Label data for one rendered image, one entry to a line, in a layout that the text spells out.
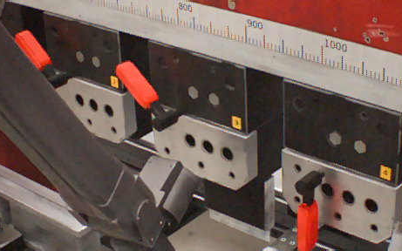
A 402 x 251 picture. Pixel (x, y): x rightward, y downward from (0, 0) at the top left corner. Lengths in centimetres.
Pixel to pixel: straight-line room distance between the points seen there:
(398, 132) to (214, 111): 25
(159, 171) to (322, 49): 23
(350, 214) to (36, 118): 38
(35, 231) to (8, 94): 78
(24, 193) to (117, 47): 47
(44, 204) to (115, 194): 60
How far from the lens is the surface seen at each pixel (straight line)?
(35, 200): 150
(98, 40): 116
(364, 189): 97
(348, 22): 90
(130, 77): 108
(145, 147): 162
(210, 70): 104
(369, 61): 90
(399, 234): 74
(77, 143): 84
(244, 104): 102
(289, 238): 130
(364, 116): 94
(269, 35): 96
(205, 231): 310
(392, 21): 87
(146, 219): 94
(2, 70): 74
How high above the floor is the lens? 175
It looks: 27 degrees down
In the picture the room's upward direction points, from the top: 3 degrees counter-clockwise
